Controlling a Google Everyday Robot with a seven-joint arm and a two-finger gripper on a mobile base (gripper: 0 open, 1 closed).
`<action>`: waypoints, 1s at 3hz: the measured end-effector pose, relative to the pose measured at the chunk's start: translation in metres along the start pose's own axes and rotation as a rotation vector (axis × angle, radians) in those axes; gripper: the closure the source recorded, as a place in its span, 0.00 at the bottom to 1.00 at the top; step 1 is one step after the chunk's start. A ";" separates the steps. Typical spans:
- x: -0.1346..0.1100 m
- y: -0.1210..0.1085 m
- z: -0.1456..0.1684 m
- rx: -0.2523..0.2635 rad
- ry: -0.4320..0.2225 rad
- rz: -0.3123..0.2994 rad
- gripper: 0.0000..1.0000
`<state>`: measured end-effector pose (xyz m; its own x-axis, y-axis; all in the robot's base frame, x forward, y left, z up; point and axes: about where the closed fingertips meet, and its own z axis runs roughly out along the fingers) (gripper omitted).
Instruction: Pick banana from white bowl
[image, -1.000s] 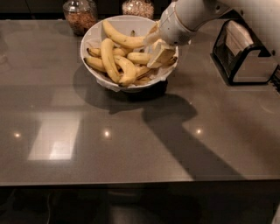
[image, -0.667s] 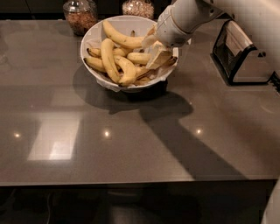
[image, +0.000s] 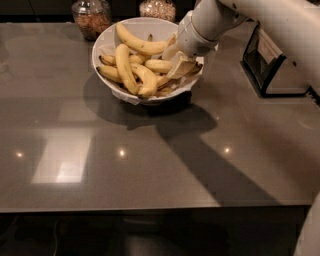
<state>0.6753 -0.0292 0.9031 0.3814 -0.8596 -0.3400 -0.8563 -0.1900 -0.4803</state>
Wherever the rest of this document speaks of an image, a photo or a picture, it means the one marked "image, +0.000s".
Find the glass jar with light cereal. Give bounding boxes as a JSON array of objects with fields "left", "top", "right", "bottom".
[{"left": 139, "top": 0, "right": 176, "bottom": 22}]

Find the left lower yellow banana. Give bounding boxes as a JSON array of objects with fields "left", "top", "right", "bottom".
[{"left": 96, "top": 65, "right": 122, "bottom": 83}]

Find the horizontal yellow banana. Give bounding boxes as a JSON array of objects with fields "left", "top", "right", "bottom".
[{"left": 145, "top": 59, "right": 173, "bottom": 74}]

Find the glass jar with brown cereal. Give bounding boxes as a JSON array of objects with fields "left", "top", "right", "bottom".
[{"left": 71, "top": 0, "right": 112, "bottom": 41}]

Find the top curved yellow banana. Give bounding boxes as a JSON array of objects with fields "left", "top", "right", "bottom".
[{"left": 116, "top": 22, "right": 176, "bottom": 55}]

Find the long middle yellow banana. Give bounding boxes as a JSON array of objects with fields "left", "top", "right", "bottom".
[{"left": 115, "top": 44, "right": 138, "bottom": 95}]

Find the front centre yellow banana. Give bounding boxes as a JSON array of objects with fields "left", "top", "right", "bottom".
[{"left": 130, "top": 63, "right": 157, "bottom": 99}]

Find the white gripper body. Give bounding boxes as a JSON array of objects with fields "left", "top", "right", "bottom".
[{"left": 177, "top": 11, "right": 218, "bottom": 57}]

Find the left upper small banana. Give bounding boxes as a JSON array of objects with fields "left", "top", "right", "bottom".
[{"left": 99, "top": 54, "right": 150, "bottom": 66}]

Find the black napkin holder box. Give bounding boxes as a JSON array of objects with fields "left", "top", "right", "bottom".
[{"left": 242, "top": 25, "right": 310, "bottom": 98}]

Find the bottom small yellow banana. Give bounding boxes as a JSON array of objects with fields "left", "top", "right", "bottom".
[{"left": 155, "top": 87, "right": 173, "bottom": 97}]

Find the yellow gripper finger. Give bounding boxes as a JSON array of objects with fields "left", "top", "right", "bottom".
[
  {"left": 161, "top": 43, "right": 179, "bottom": 60},
  {"left": 167, "top": 55, "right": 196, "bottom": 79}
]

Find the white bowl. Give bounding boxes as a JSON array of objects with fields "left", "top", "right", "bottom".
[{"left": 91, "top": 17, "right": 205, "bottom": 107}]

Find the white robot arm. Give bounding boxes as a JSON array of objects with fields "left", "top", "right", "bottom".
[{"left": 163, "top": 0, "right": 320, "bottom": 91}]

